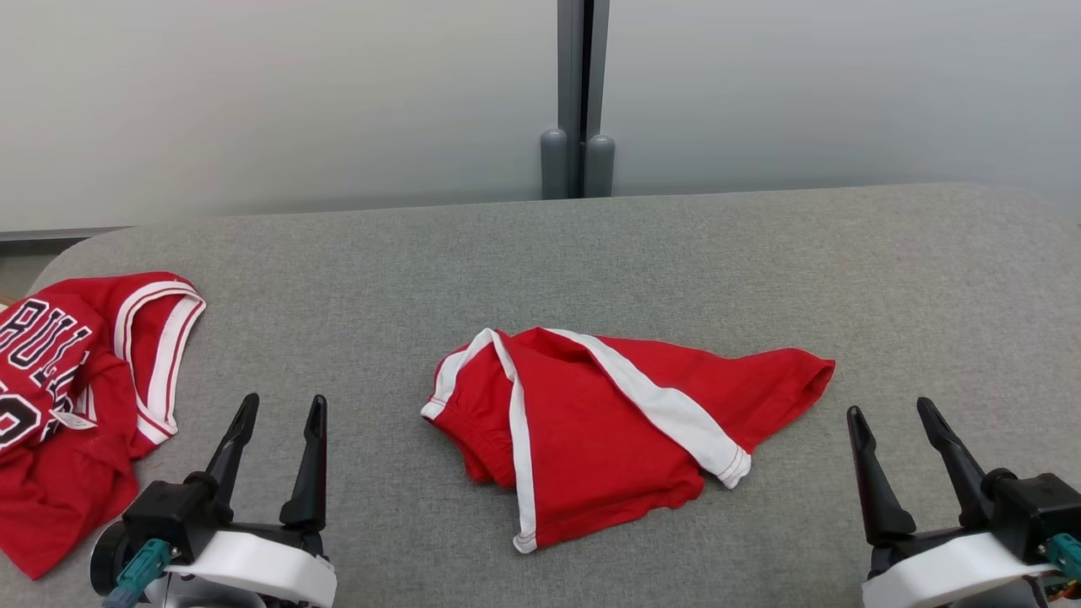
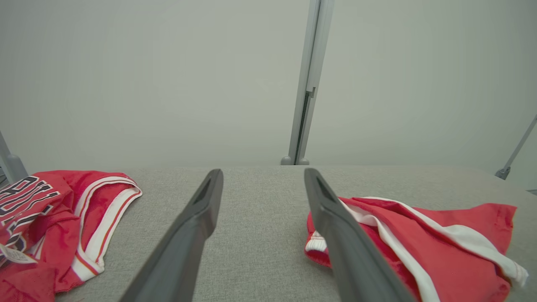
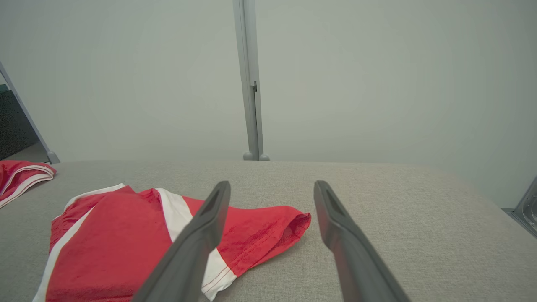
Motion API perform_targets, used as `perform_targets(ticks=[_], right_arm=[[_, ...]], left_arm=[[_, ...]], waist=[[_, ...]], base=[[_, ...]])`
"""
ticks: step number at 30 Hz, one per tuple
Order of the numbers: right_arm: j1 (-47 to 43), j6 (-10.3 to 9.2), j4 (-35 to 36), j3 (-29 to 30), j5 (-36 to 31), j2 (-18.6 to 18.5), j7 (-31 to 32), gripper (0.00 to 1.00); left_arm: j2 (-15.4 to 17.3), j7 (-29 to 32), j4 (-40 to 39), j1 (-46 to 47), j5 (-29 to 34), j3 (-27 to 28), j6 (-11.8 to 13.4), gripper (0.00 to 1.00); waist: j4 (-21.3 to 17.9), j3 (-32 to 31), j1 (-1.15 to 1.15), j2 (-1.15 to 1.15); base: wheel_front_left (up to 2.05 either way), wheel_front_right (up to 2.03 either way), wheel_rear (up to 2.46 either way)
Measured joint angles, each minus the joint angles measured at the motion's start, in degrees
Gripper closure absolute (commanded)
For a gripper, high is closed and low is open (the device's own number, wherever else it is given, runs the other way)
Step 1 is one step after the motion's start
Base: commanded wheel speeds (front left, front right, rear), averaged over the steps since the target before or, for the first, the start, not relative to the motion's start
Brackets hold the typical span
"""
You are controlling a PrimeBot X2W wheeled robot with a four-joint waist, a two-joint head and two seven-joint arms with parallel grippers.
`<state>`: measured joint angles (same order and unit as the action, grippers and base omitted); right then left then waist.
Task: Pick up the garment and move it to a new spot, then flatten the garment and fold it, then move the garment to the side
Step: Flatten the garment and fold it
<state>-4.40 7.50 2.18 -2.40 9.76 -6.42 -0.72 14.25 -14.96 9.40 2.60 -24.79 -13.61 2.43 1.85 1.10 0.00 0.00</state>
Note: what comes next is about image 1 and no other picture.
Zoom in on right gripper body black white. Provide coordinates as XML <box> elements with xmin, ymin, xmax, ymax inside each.
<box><xmin>861</xmin><ymin>471</ymin><xmax>1081</xmax><ymax>608</ymax></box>

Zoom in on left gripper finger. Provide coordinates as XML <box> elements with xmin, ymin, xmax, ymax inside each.
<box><xmin>280</xmin><ymin>394</ymin><xmax>328</xmax><ymax>529</ymax></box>
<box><xmin>207</xmin><ymin>393</ymin><xmax>259</xmax><ymax>508</ymax></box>

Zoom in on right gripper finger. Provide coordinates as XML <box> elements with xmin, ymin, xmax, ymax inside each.
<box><xmin>917</xmin><ymin>397</ymin><xmax>996</xmax><ymax>529</ymax></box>
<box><xmin>847</xmin><ymin>405</ymin><xmax>918</xmax><ymax>546</ymax></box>

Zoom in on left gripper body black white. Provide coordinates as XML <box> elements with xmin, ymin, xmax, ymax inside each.
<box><xmin>90</xmin><ymin>477</ymin><xmax>337</xmax><ymax>608</ymax></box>

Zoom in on red Bulls jersey white sleeves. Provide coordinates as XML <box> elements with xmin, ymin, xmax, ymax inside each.
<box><xmin>0</xmin><ymin>271</ymin><xmax>208</xmax><ymax>581</ymax></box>

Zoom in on red shorts with white stripes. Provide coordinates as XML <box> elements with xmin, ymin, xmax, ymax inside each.
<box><xmin>421</xmin><ymin>327</ymin><xmax>837</xmax><ymax>555</ymax></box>

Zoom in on teal cable connector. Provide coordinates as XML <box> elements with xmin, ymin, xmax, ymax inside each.
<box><xmin>1046</xmin><ymin>532</ymin><xmax>1081</xmax><ymax>584</ymax></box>
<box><xmin>103</xmin><ymin>539</ymin><xmax>175</xmax><ymax>608</ymax></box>

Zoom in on grey baseboard rail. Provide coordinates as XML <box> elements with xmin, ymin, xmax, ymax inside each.
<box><xmin>0</xmin><ymin>225</ymin><xmax>133</xmax><ymax>247</ymax></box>

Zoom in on grey cylindrical post cap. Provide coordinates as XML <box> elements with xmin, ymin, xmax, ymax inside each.
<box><xmin>584</xmin><ymin>133</ymin><xmax>616</xmax><ymax>198</ymax></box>
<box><xmin>540</xmin><ymin>128</ymin><xmax>569</xmax><ymax>200</ymax></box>

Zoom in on grey partition post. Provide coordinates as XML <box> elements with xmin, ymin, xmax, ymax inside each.
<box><xmin>557</xmin><ymin>0</ymin><xmax>611</xmax><ymax>199</ymax></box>

